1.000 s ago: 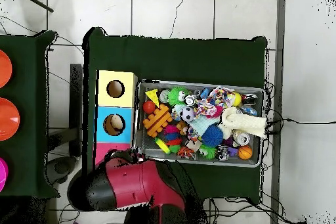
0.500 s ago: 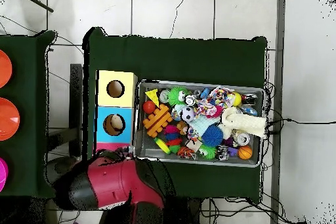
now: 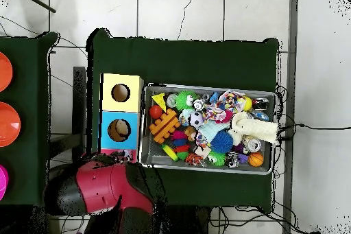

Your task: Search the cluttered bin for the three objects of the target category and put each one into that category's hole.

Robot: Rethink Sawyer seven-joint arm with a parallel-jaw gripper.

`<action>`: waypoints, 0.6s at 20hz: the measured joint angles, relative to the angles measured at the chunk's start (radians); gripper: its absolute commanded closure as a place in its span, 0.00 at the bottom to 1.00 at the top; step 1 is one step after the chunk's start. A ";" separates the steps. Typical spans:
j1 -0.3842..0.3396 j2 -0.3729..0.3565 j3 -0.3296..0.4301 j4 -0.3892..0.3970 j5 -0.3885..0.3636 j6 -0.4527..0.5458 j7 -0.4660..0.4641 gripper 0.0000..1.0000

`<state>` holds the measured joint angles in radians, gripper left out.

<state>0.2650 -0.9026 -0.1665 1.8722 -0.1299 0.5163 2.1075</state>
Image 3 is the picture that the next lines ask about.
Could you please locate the wire mesh bin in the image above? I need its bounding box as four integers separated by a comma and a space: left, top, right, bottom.
139, 84, 277, 176

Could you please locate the blue spiky ball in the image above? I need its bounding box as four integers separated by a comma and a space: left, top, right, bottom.
210, 130, 234, 154

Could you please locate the black and white soccer ball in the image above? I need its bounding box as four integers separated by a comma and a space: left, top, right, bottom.
188, 110, 204, 128

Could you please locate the pink bowl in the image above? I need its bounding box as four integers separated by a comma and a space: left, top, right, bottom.
0, 164, 10, 201

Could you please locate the wooden box with three holes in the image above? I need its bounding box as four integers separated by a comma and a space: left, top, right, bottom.
97, 73, 145, 163

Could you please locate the red ball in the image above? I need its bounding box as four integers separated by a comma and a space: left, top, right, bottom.
149, 105, 164, 119

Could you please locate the green fuzzy toy with eyes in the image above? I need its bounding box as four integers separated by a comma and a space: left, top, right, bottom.
175, 90, 201, 110

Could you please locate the yellow cheese wedge toy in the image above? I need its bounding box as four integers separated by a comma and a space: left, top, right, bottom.
152, 92, 167, 112

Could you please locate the small orange basketball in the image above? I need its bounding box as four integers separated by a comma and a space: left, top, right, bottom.
247, 152, 265, 168

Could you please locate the yellow ball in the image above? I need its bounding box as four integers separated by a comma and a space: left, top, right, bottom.
243, 96, 254, 112

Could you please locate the black rod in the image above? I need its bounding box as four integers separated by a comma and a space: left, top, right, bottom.
15, 0, 57, 14

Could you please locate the cream waffle cloth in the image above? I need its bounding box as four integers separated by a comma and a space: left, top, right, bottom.
227, 112, 280, 146

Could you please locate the side table with green cloth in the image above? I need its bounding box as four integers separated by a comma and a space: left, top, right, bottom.
0, 32, 61, 209

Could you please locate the orange striped tiger toy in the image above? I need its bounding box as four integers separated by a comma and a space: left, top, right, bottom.
184, 152, 205, 167

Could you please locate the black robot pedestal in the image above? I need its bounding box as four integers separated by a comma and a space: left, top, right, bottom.
156, 205, 217, 234

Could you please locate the crushed silver can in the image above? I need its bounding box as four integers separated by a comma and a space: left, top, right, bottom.
245, 137, 263, 154

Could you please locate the black power cable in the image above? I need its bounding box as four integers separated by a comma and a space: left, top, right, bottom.
276, 123, 351, 137

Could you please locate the orange bowl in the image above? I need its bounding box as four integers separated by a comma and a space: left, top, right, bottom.
0, 102, 22, 148
0, 51, 14, 93

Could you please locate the orange plastic building block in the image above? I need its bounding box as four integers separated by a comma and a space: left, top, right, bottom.
149, 108, 181, 145

